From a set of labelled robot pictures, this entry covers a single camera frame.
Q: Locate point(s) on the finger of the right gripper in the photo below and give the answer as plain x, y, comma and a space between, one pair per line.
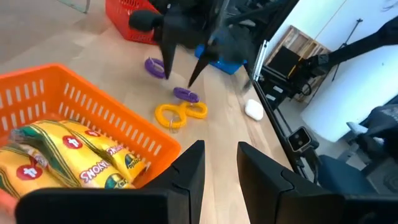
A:
168, 56
202, 67

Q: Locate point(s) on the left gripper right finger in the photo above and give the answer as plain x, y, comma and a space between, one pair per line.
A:
261, 186

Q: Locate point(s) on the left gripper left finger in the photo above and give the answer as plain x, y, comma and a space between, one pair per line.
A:
189, 174

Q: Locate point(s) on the blue plastic basket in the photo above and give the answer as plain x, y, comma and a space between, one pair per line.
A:
224, 67

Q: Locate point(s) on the red plastic basket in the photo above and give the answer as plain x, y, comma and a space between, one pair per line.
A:
124, 21

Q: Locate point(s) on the yellow snack bag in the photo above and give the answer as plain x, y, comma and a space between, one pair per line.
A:
118, 152

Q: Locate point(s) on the orange plastic basket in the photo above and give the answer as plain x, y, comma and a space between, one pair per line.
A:
93, 102

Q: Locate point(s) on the yellow snack packets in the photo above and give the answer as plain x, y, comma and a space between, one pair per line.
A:
71, 155

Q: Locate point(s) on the yellow crayon box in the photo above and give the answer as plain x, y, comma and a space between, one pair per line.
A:
25, 174

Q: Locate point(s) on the white earbuds case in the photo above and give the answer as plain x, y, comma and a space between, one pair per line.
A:
254, 109

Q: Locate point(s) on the black box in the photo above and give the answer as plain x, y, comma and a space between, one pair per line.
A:
283, 60

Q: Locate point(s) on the dark blue chair seat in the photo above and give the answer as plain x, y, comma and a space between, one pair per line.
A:
342, 177

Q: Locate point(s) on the green perforated metal shelf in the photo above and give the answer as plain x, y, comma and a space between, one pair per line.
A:
87, 4

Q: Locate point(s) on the wooden crate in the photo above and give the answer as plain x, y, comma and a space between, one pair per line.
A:
311, 49

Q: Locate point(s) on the black tripod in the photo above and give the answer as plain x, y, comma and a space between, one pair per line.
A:
349, 34

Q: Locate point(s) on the black table-level camera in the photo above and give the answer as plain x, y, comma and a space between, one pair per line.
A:
300, 139

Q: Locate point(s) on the black aluminium table frame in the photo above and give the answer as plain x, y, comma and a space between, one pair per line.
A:
273, 115

